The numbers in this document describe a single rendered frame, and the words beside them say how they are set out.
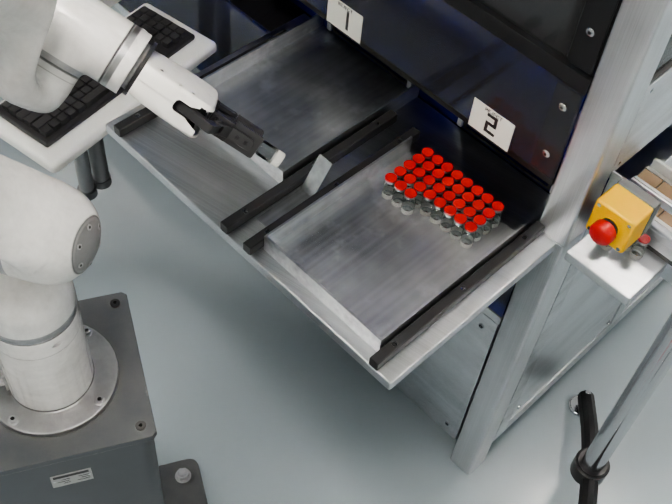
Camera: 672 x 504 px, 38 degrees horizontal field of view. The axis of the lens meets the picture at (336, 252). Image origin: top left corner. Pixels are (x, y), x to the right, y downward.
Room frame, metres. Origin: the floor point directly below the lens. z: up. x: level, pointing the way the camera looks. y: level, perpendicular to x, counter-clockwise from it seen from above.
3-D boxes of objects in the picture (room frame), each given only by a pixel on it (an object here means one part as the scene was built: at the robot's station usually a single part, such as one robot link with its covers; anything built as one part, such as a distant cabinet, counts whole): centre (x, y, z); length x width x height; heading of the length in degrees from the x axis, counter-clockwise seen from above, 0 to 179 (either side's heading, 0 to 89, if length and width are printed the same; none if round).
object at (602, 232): (0.98, -0.40, 0.99); 0.04 x 0.04 x 0.04; 50
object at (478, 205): (1.10, -0.18, 0.90); 0.18 x 0.02 x 0.05; 49
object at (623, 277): (1.04, -0.47, 0.87); 0.14 x 0.13 x 0.02; 140
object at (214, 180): (1.15, 0.01, 0.87); 0.70 x 0.48 x 0.02; 50
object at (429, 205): (1.07, -0.15, 0.90); 0.18 x 0.02 x 0.05; 50
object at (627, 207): (1.02, -0.43, 1.00); 0.08 x 0.07 x 0.07; 140
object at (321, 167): (1.06, 0.08, 0.91); 0.14 x 0.03 x 0.06; 140
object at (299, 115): (1.31, 0.09, 0.90); 0.34 x 0.26 x 0.04; 140
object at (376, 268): (1.00, -0.09, 0.90); 0.34 x 0.26 x 0.04; 139
